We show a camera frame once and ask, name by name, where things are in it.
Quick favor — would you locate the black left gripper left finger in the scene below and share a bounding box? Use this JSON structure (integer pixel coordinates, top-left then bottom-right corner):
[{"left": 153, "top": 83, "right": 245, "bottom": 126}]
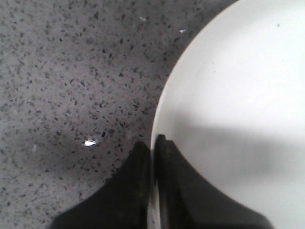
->
[{"left": 50, "top": 142, "right": 151, "bottom": 229}]

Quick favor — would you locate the white round plate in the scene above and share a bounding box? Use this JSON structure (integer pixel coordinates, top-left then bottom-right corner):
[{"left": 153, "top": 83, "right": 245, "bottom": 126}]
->
[{"left": 151, "top": 0, "right": 305, "bottom": 229}]

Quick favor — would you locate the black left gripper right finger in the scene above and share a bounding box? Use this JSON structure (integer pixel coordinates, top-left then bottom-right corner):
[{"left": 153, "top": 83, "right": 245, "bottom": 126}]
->
[{"left": 153, "top": 135, "right": 273, "bottom": 229}]

